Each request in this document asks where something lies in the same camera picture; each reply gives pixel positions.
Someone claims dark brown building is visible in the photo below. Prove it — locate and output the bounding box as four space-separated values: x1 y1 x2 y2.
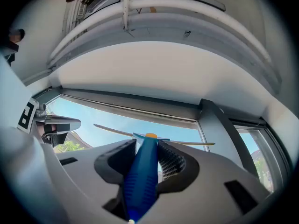
56 129 92 150

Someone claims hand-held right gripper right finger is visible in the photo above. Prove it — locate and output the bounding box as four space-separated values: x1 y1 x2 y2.
144 140 271 222

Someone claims large window glass pane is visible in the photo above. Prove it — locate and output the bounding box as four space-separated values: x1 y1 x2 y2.
46 97 207 153

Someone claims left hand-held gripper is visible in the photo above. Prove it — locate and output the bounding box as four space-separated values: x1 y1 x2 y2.
17 97 82 148

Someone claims narrow side window pane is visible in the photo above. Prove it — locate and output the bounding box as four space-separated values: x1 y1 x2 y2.
235 127 280 193

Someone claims white ceiling pipe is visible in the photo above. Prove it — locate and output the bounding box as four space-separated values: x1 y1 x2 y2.
46 11 282 95
50 0 273 64

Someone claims metal pipe bracket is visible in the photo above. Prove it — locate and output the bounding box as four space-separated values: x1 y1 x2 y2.
122 0 130 30

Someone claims blue squeegee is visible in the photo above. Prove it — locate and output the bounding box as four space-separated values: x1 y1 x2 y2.
93 124 215 224

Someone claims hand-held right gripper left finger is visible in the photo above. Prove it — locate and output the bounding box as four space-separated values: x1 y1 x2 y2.
56 139 137 220

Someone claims window with dark frame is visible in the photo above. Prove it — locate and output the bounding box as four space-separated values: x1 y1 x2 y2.
32 86 285 193

